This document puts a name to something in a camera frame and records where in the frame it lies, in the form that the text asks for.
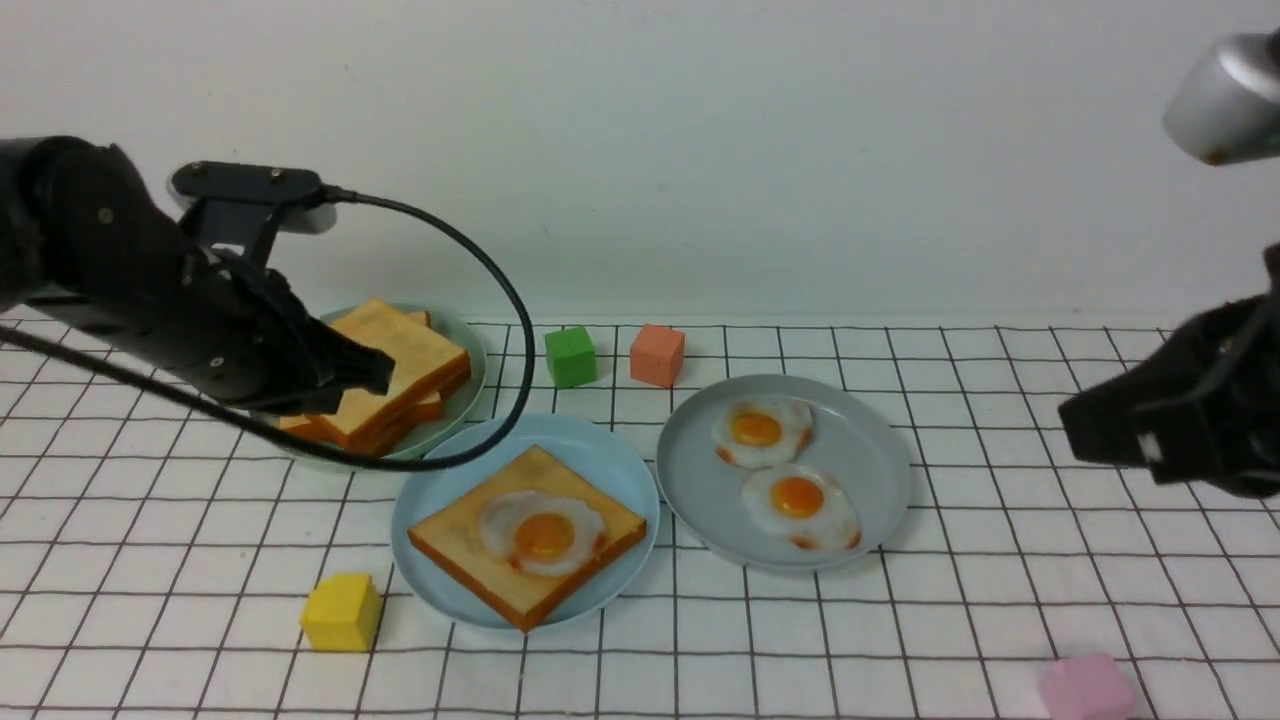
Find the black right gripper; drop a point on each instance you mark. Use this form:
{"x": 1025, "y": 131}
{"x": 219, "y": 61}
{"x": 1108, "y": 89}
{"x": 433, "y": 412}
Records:
{"x": 1204, "y": 406}

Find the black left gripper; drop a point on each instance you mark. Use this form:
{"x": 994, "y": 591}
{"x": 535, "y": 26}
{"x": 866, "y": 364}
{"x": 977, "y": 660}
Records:
{"x": 103, "y": 258}

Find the toast slice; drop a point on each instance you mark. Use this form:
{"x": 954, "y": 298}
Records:
{"x": 425, "y": 361}
{"x": 449, "y": 538}
{"x": 429, "y": 407}
{"x": 380, "y": 443}

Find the fried egg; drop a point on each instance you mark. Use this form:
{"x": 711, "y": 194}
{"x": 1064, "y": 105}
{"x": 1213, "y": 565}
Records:
{"x": 757, "y": 433}
{"x": 802, "y": 506}
{"x": 540, "y": 534}

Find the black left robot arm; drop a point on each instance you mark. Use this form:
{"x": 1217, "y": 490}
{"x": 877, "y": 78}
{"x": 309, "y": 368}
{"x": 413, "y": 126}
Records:
{"x": 20, "y": 220}

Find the light green plate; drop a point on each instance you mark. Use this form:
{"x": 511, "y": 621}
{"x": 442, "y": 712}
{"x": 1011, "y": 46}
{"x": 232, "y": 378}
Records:
{"x": 457, "y": 404}

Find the green cube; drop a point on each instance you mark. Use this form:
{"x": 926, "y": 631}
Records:
{"x": 571, "y": 357}

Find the yellow cube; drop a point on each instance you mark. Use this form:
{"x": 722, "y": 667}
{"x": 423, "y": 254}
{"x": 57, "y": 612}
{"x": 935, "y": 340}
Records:
{"x": 342, "y": 614}

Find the white checkered tablecloth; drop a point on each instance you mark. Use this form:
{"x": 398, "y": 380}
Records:
{"x": 156, "y": 563}

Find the light blue plate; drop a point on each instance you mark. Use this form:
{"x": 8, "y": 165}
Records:
{"x": 607, "y": 461}

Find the pink cube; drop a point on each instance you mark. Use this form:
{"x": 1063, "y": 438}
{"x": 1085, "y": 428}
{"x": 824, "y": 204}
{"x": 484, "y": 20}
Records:
{"x": 1087, "y": 687}

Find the orange cube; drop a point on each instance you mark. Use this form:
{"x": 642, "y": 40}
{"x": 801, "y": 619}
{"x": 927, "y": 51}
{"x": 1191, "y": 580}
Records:
{"x": 657, "y": 355}

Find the grey plate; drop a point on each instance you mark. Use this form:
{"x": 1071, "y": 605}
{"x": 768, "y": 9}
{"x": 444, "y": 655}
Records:
{"x": 850, "y": 442}

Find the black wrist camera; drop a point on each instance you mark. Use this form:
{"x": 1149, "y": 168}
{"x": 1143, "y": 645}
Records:
{"x": 244, "y": 207}

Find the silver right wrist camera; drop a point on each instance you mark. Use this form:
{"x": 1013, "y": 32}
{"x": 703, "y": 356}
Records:
{"x": 1226, "y": 111}

